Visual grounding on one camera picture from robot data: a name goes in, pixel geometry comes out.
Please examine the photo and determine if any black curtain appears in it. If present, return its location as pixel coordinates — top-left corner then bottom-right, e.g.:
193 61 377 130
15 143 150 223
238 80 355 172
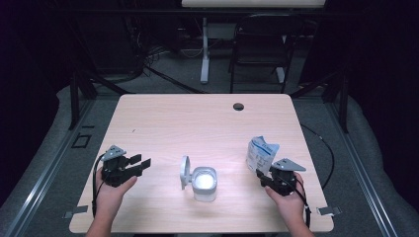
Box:
0 0 72 205
342 0 419 211

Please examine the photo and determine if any thin black looped cable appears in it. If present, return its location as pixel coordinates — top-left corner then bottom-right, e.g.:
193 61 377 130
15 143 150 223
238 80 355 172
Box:
299 122 336 191

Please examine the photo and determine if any black metal frame stand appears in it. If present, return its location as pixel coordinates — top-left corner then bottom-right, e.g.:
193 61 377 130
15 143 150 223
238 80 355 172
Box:
68 70 132 130
290 65 350 134

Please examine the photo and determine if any black floor cable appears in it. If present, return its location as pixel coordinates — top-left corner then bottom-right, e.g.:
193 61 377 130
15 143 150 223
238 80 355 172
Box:
144 64 206 95

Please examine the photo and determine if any clear jar with grey lid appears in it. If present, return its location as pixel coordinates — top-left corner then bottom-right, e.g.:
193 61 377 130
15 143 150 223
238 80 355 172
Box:
180 155 218 202

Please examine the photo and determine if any black folding chair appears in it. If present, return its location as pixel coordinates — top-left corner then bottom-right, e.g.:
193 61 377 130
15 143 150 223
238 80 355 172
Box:
228 13 305 94

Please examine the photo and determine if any aluminium floor rail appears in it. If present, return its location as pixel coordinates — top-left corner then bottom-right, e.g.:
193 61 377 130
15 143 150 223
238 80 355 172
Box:
325 98 399 237
3 98 97 237

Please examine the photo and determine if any person's right hand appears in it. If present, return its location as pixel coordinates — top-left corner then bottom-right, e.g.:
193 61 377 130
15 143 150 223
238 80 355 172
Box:
265 173 309 228

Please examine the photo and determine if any grey table bracket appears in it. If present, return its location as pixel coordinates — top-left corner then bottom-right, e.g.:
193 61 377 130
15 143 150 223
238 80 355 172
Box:
316 205 343 217
62 204 89 220

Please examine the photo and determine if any black floor socket frame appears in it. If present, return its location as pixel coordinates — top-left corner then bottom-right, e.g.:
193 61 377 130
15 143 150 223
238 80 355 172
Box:
71 132 93 149

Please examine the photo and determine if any white desk leg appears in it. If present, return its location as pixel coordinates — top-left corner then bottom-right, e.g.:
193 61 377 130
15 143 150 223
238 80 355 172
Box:
276 34 287 84
200 17 210 85

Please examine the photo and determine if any black cable bundle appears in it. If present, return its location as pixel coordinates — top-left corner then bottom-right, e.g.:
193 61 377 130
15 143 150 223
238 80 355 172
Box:
123 14 172 83

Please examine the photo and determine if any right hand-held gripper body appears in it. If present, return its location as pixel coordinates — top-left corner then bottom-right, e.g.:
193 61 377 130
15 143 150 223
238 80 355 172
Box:
267 158 306 198

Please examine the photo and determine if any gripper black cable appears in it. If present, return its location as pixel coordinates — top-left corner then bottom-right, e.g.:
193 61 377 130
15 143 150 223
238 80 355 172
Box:
291 182 312 229
91 152 108 218

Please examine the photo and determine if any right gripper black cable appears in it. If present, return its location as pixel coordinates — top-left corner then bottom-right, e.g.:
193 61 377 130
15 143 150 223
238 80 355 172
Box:
291 182 312 229

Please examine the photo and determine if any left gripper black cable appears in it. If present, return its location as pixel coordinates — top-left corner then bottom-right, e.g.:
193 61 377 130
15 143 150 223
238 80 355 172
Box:
91 152 108 218

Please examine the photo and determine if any person's left hand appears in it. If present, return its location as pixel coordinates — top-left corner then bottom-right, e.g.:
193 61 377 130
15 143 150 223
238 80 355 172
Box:
93 169 138 213

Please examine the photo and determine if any white stand-up pouch bag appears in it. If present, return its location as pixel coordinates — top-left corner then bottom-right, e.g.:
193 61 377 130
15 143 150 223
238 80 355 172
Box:
245 135 281 176

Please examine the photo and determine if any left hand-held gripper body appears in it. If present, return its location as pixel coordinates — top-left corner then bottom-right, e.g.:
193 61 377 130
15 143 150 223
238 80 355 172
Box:
100 144 142 188

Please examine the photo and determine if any white powder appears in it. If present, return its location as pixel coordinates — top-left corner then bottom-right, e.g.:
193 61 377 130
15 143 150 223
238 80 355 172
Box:
195 173 215 191

